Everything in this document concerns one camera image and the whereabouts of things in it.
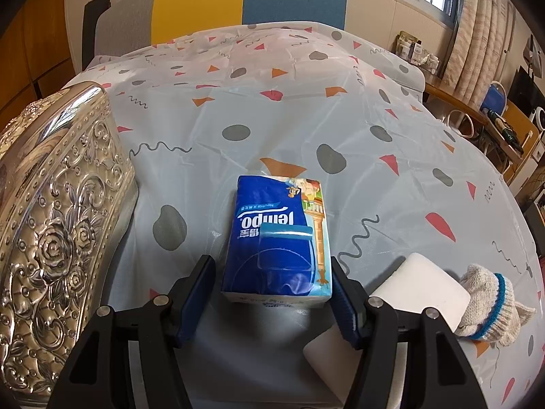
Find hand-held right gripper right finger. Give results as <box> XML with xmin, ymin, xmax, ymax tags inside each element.
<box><xmin>330</xmin><ymin>258</ymin><xmax>484</xmax><ymax>409</ymax></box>

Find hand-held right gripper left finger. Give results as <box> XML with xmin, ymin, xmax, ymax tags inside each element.
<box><xmin>46</xmin><ymin>254</ymin><xmax>216</xmax><ymax>409</ymax></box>

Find blue tissue packet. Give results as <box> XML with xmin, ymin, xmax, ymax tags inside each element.
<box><xmin>220</xmin><ymin>175</ymin><xmax>333</xmax><ymax>309</ymax></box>

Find ornate silver tissue box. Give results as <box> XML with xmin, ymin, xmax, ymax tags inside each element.
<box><xmin>0</xmin><ymin>81</ymin><xmax>140</xmax><ymax>407</ymax></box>

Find cream sock blue stripe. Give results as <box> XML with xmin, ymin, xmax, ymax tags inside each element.
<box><xmin>453</xmin><ymin>263</ymin><xmax>536</xmax><ymax>347</ymax></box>

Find patterned bed sheet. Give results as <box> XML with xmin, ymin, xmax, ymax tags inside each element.
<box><xmin>85</xmin><ymin>20</ymin><xmax>545</xmax><ymax>409</ymax></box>

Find wooden table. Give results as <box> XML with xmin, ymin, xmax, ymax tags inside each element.
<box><xmin>421</xmin><ymin>74</ymin><xmax>490</xmax><ymax>137</ymax></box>

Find dark green bag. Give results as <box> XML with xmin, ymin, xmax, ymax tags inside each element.
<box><xmin>487</xmin><ymin>108</ymin><xmax>524</xmax><ymax>151</ymax></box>

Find black monitor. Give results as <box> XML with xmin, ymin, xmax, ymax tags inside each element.
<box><xmin>509</xmin><ymin>66</ymin><xmax>538</xmax><ymax>105</ymax></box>

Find beige checked curtain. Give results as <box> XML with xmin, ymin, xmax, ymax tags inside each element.
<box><xmin>440</xmin><ymin>0</ymin><xmax>526</xmax><ymax>107</ymax></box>

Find multicolour padded headboard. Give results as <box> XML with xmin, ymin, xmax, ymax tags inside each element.
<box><xmin>82</xmin><ymin>0</ymin><xmax>347</xmax><ymax>71</ymax></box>

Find orange wooden wardrobe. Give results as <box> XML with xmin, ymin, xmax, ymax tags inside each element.
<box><xmin>0</xmin><ymin>0</ymin><xmax>86</xmax><ymax>109</ymax></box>

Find blue chair white frame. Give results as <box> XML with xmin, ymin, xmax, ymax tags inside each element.
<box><xmin>481</xmin><ymin>81</ymin><xmax>526</xmax><ymax>167</ymax></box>

